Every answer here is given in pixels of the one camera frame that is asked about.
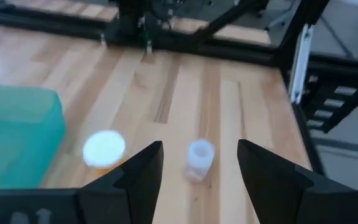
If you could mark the black table frame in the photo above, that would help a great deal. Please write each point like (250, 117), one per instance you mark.
(244, 54)

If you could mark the teal translucent bottle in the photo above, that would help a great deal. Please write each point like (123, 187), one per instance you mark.
(17, 137)

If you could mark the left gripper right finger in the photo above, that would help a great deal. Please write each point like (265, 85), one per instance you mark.
(275, 189)

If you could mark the clear bottle pink pills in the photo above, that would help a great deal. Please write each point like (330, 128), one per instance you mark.
(200, 157)

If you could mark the silver aluminium frame post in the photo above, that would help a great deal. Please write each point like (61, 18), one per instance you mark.
(300, 65)

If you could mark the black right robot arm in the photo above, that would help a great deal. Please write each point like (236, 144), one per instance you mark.
(132, 21)

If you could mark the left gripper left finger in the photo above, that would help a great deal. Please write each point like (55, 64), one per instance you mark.
(135, 193)

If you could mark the orange pill bottle mixed pills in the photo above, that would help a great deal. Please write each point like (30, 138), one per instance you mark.
(103, 149)

